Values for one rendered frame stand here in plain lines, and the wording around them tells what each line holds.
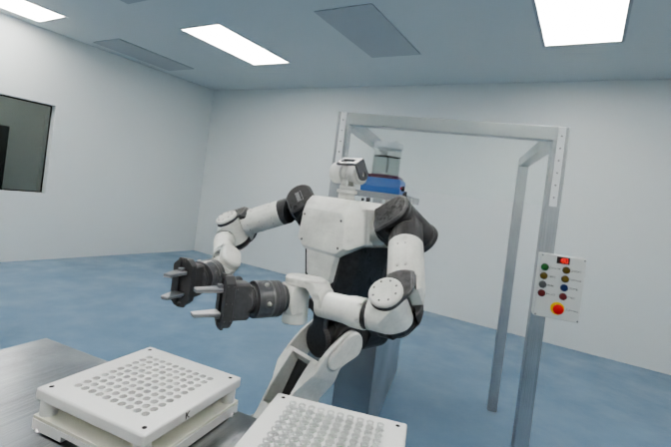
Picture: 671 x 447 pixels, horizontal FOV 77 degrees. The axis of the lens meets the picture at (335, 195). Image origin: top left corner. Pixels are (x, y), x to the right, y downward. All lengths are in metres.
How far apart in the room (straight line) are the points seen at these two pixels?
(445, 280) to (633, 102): 2.80
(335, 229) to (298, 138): 5.48
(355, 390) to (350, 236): 1.39
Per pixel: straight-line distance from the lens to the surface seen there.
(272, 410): 0.83
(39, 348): 1.29
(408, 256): 1.02
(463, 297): 5.49
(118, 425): 0.80
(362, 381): 2.41
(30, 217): 6.55
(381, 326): 0.96
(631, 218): 5.28
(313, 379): 1.27
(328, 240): 1.22
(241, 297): 1.01
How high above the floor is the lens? 1.33
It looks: level
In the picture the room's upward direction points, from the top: 7 degrees clockwise
